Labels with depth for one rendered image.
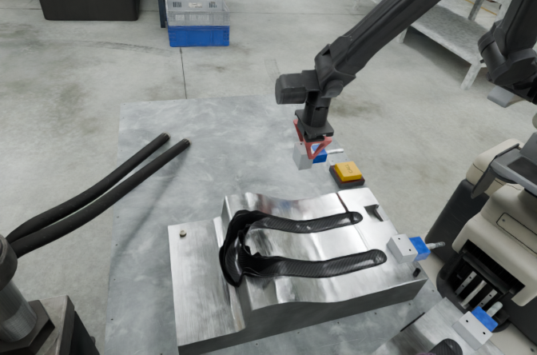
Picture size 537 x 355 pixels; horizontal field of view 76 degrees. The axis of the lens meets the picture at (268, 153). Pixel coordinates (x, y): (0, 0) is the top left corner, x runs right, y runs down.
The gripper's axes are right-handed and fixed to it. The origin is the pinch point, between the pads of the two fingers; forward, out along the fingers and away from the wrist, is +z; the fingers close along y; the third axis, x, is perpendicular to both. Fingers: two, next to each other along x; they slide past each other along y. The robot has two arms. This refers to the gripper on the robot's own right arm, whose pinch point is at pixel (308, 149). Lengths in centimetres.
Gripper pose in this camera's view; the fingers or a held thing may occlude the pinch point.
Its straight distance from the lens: 88.7
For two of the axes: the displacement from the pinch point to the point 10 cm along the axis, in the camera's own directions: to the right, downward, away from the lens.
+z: -0.8, 7.6, 6.4
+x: 9.6, -1.2, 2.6
